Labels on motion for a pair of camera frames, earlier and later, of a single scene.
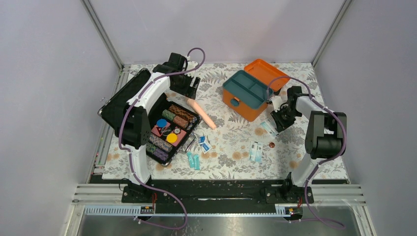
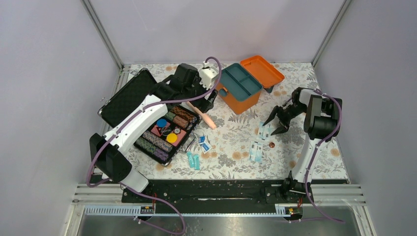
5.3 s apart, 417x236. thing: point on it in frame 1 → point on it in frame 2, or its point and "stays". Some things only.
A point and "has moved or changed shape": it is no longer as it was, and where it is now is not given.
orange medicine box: [249, 92] has moved or changed shape
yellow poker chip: [171, 137] stays
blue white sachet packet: [255, 151] stays
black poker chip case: [170, 123] stays
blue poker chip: [162, 123] stays
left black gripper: [188, 91] → [203, 104]
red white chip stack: [180, 121] stays
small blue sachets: [205, 146] stays
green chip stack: [168, 114] stays
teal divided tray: [247, 88] has moved or changed shape
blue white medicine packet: [269, 125] has moved or changed shape
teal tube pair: [193, 160] stays
